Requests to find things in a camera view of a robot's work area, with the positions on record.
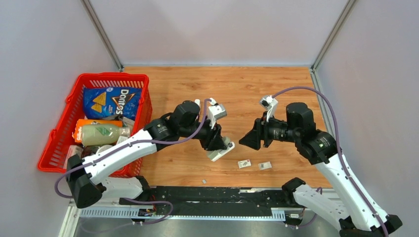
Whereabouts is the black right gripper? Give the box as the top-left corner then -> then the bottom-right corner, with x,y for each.
238,111 -> 299,151

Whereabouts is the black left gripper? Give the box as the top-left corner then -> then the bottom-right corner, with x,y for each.
179,116 -> 228,153

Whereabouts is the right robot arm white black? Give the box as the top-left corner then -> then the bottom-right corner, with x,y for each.
239,102 -> 403,237

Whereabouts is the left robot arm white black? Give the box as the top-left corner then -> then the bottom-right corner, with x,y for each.
65,99 -> 235,208

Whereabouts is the small clear staple box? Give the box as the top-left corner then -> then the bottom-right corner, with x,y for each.
258,161 -> 272,170

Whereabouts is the white staple box red label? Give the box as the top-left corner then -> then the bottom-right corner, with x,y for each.
238,159 -> 251,169

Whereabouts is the small blue white box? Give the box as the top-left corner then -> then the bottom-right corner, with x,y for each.
116,136 -> 128,145

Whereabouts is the blue Doritos chip bag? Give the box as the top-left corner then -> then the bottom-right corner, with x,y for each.
83,87 -> 142,120

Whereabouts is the pale green lotion bottle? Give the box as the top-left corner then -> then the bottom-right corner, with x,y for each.
81,124 -> 131,146

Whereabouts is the dark jar with white lid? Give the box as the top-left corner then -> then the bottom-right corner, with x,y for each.
81,144 -> 113,158

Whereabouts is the orange Gillette package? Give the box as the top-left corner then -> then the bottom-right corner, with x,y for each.
73,119 -> 123,146

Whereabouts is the clear pink plastic package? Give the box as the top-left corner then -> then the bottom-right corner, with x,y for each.
65,145 -> 83,162

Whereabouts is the red plastic shopping basket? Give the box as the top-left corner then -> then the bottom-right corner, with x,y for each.
37,72 -> 153,173

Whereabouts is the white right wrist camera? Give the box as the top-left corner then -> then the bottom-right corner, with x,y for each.
259,95 -> 278,122

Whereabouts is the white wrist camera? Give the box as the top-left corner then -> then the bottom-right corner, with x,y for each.
207,98 -> 227,129
259,95 -> 278,122

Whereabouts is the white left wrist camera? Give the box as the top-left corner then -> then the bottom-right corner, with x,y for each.
207,98 -> 227,129

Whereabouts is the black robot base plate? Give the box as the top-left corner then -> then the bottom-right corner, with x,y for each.
138,186 -> 302,217

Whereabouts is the aluminium frame rail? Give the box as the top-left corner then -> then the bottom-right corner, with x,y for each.
58,184 -> 377,237

